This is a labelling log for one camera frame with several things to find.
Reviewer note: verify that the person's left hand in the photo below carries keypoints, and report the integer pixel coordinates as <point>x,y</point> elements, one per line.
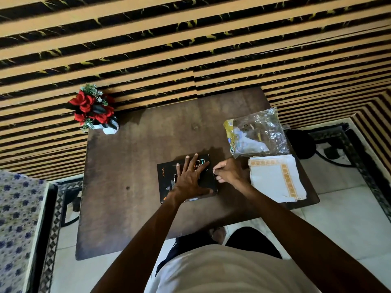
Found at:
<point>187,183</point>

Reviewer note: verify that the person's right hand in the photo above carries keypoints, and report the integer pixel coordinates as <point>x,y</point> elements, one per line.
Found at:
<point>230,172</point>

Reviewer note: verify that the person's left thumb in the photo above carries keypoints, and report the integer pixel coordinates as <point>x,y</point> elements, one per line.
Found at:
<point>206,191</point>

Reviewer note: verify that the person's left little finger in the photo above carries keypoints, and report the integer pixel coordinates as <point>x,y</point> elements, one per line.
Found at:
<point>178,170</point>

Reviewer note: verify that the person's left middle finger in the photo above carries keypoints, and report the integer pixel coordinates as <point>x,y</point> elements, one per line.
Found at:
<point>194,163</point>

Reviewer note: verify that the person's right thumb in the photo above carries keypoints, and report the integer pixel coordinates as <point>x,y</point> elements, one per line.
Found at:
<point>220,164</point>

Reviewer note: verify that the black printed box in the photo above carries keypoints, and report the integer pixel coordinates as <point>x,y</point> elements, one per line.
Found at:
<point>166,180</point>

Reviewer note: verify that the person's right forearm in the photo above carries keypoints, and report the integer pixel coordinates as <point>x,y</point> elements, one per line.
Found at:
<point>299,238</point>

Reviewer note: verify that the person's left forearm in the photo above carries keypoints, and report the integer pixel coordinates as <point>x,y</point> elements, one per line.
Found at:
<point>143,244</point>

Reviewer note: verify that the yellow packet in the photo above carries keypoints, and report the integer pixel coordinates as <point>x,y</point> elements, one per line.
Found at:
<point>228,131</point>

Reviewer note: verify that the person's foot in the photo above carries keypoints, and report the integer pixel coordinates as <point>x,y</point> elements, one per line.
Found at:
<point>218,234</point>

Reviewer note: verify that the clear plastic bag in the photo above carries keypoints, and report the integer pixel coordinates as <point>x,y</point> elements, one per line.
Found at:
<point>265,131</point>

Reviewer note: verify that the white cloth with orange border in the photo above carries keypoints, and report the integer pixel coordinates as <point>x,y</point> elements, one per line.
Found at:
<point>275,180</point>

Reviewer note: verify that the person's black trousers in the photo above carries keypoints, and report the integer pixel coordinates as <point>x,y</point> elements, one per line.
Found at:
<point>250,241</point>

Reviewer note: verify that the white vase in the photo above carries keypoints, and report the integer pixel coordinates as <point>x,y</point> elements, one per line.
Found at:
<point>110,128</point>

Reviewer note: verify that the person's white shirt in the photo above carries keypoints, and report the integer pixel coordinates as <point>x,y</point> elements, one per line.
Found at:
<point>220,271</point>

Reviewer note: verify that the black round stool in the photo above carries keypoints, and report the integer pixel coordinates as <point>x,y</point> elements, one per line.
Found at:
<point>301,144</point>

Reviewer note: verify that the red artificial flower bouquet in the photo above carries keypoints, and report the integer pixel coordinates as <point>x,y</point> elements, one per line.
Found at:
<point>88,106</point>

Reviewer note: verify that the blue floral mattress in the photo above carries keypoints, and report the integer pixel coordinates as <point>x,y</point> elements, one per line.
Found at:
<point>16,228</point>

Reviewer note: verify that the black chair frame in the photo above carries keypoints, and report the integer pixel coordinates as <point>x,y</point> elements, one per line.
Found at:
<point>71,207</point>

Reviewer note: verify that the black bed frame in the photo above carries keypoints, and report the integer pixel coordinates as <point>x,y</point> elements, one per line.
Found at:
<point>45,234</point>

